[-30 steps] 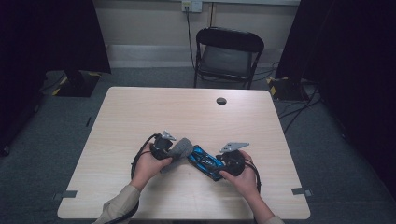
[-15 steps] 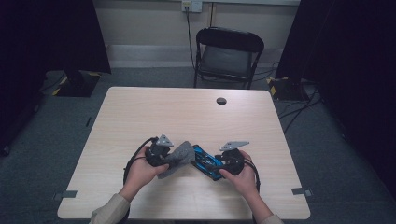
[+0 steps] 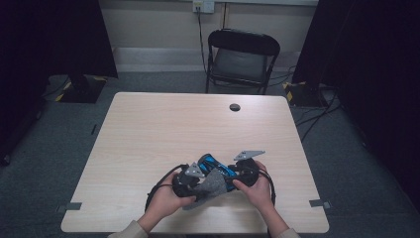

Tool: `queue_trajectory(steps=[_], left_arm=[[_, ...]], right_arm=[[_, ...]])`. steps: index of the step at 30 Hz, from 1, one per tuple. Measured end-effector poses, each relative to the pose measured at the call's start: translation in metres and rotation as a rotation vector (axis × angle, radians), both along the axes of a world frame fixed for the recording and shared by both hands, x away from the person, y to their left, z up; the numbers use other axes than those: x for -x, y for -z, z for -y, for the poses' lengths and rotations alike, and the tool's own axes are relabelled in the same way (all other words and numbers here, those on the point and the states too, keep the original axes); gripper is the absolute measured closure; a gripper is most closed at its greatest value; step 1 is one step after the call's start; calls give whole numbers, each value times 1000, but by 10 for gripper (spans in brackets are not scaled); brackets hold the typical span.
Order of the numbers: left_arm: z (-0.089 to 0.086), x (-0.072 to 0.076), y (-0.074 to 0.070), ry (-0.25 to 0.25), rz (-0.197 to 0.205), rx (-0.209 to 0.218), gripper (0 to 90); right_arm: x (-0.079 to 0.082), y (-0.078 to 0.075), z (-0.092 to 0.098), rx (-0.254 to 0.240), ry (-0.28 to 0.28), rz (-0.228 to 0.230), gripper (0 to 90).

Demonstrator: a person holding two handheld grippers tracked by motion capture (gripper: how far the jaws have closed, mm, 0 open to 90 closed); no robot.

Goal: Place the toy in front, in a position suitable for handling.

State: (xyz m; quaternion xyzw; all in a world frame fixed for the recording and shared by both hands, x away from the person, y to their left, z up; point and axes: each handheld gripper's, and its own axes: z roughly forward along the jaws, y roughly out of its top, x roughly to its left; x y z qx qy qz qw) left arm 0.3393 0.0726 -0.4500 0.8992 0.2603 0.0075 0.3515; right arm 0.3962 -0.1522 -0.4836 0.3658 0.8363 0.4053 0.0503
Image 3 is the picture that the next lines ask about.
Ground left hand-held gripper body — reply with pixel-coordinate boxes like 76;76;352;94
171;162;207;199

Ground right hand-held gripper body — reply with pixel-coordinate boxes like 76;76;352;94
232;150;266;188

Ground grey terry cloth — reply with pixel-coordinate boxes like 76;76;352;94
182;168;229;211

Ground blue and black toy car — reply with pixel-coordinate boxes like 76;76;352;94
196;153;240;192

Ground person's right hand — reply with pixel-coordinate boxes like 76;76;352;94
232;161;275;212

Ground person's left hand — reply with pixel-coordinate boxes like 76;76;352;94
150;172;197;221

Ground grey tape strip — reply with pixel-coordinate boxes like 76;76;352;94
309;198;333;210
55;201;83;213

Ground black stand base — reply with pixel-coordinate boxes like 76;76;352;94
57;73;108;104
282;80;328;107

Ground black folding chair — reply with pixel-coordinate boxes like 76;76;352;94
205;28;281;96

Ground dark curtain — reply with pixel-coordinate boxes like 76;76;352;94
291;0;420;212
0;0;119;160

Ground right hand-held gripper cable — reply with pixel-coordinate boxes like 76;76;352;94
257;168;277;206

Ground hand-held gripper cable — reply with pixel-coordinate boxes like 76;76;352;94
144;164;189;212
257;168;277;206

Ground left hand-held gripper cable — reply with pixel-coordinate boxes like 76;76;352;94
144;164;189;212

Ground black floor cables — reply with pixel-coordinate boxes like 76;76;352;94
295;88;343;143

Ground black wall socket cable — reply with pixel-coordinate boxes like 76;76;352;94
196;6;209;75

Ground white wall socket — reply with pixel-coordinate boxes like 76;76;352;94
192;0;216;14

